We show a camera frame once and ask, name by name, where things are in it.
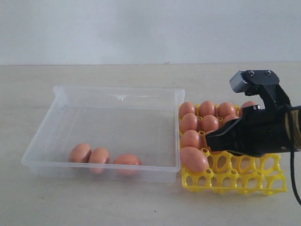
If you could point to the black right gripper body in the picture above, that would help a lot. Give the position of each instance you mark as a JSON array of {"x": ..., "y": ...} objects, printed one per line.
[{"x": 259, "y": 132}]

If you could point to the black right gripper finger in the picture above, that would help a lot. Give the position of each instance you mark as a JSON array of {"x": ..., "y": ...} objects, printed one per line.
[{"x": 221, "y": 139}]

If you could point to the brown egg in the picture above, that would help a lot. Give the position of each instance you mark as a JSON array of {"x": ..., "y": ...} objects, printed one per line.
[
  {"x": 191, "y": 138},
  {"x": 193, "y": 159},
  {"x": 246, "y": 104},
  {"x": 207, "y": 108},
  {"x": 80, "y": 153},
  {"x": 127, "y": 159},
  {"x": 189, "y": 122},
  {"x": 205, "y": 139},
  {"x": 185, "y": 108},
  {"x": 209, "y": 122},
  {"x": 228, "y": 118},
  {"x": 99, "y": 155},
  {"x": 225, "y": 109}
]

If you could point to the yellow plastic egg tray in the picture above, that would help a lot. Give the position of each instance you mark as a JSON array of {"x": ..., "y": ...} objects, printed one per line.
[{"x": 242, "y": 174}]

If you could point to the clear plastic bin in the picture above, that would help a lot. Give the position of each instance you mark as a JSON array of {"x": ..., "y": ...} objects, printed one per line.
[{"x": 140, "y": 121}]

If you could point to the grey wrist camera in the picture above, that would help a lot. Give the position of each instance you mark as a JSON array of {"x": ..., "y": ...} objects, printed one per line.
[{"x": 264, "y": 83}]

